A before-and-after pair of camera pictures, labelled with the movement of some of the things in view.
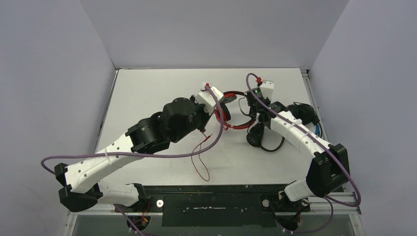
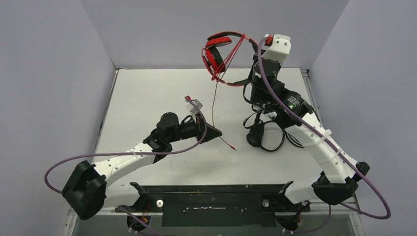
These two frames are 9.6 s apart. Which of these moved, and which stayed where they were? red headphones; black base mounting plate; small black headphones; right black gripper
Moved: red headphones; right black gripper
Stayed: black base mounting plate; small black headphones
